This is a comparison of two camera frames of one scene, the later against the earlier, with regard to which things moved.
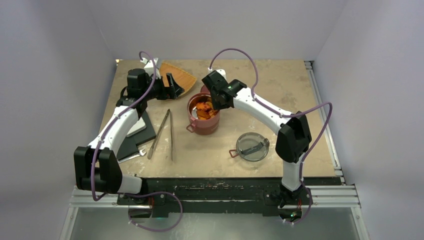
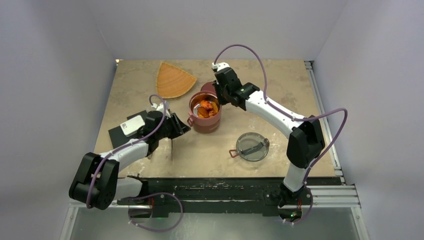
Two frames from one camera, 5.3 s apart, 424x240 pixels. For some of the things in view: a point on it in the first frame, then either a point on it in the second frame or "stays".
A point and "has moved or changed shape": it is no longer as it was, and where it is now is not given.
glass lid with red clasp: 251,147 stays
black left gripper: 170,92 to 178,127
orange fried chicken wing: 205,110 stays
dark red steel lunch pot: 203,127 stays
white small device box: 139,126 stays
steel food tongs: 151,149 has moved or changed shape
